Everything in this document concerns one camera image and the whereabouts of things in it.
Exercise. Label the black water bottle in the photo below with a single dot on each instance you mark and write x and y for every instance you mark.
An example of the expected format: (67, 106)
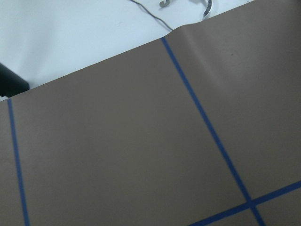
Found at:
(10, 83)

